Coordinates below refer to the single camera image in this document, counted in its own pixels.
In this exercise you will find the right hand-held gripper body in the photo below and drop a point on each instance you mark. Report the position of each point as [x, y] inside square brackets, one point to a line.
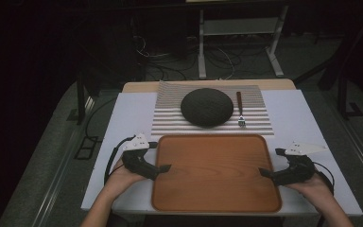
[296, 170]

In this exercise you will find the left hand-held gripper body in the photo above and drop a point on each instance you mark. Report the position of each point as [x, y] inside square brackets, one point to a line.
[136, 159]

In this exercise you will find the brown wooden tray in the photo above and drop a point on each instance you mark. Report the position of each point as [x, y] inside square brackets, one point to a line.
[216, 176]

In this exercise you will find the person's left hand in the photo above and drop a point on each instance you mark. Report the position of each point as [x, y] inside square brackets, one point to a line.
[123, 179]

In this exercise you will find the person's right hand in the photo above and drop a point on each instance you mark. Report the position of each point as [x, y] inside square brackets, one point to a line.
[312, 189]

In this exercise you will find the striped placemat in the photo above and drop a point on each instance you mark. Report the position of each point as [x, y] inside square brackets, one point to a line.
[170, 119]

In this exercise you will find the white board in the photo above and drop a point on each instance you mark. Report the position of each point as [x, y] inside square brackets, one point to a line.
[293, 119]

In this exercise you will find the light wooden table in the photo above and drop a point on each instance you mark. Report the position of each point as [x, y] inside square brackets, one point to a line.
[138, 86]

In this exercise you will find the dark round plate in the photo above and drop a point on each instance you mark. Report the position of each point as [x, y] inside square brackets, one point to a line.
[206, 107]

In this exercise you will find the black metal stand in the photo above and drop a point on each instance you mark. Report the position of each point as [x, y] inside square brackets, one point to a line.
[343, 94]
[81, 97]

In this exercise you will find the black floor bracket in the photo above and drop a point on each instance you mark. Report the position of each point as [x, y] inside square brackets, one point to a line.
[86, 148]

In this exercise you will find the white metal stand frame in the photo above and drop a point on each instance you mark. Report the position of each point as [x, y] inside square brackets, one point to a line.
[239, 26]

